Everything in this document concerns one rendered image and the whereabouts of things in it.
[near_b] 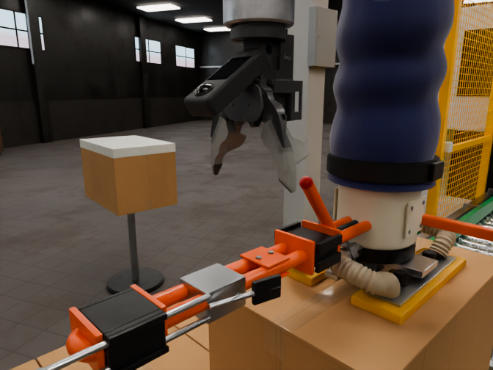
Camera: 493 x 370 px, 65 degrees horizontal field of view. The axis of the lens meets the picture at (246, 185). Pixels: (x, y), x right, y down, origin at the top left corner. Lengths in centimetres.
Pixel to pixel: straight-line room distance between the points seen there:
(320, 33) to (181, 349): 167
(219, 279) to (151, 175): 193
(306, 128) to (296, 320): 163
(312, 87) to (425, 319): 168
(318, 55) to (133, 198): 135
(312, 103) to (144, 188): 112
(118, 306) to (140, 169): 195
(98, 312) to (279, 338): 35
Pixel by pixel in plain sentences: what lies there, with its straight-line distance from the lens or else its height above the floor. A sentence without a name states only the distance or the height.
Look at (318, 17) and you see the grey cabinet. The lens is 223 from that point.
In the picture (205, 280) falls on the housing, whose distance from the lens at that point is 54.
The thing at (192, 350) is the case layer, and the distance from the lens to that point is 133.
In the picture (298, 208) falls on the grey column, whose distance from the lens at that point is 235.
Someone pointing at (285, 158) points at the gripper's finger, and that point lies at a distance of 47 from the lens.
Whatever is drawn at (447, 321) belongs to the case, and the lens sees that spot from 80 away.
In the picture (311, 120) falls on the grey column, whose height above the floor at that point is 118.
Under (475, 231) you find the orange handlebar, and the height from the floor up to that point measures 108.
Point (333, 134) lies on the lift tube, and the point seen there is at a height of 125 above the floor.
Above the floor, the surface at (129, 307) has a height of 110.
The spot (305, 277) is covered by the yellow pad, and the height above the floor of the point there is 96.
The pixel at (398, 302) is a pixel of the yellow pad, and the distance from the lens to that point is 78.
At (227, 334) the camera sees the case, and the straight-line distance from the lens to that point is 84.
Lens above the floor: 134
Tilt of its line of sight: 14 degrees down
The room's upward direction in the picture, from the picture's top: straight up
